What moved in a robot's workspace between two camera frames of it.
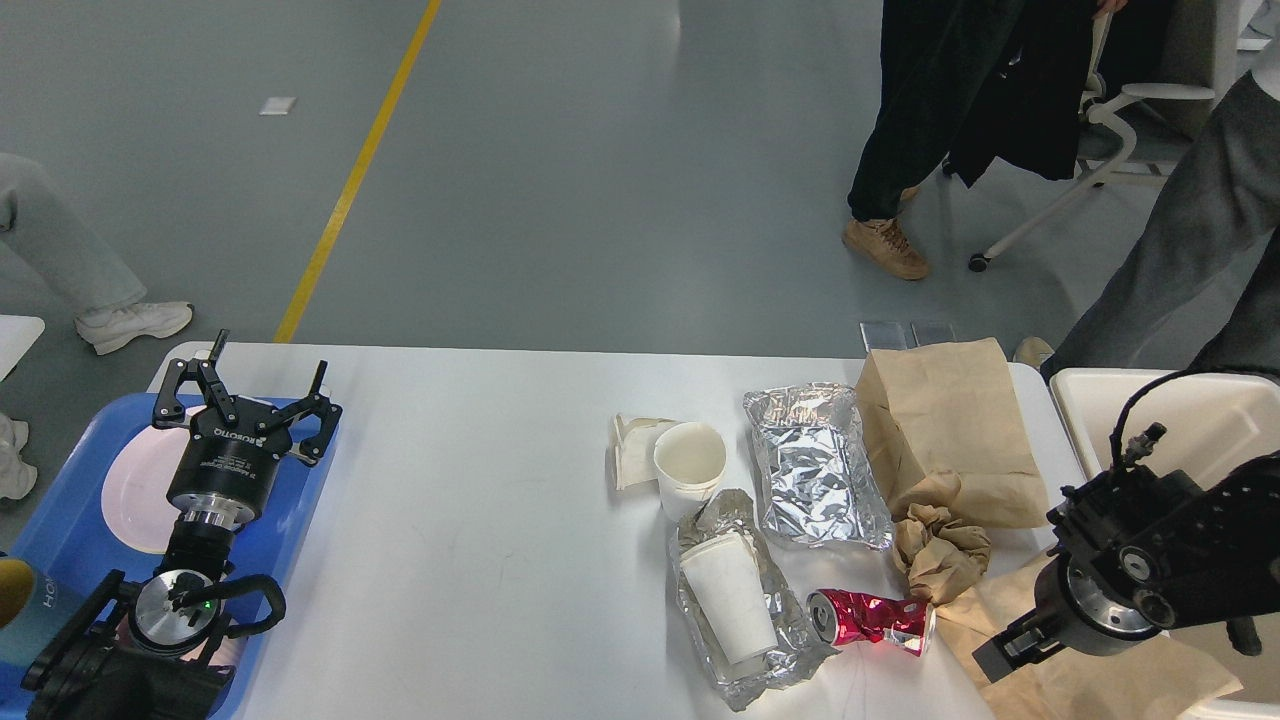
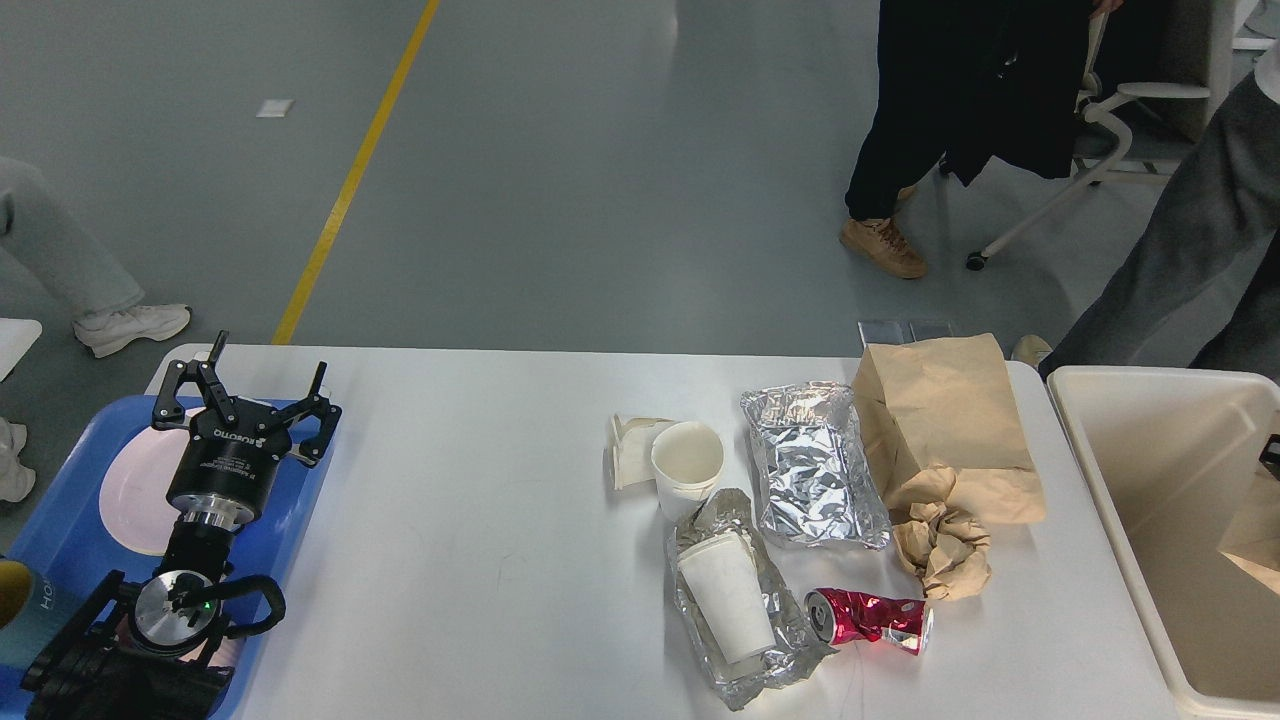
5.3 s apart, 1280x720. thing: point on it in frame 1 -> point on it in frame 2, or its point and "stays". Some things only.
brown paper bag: [944, 428] stays
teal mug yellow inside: [34, 609] stays
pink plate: [136, 484] stays
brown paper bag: [1157, 679] -> [1252, 539]
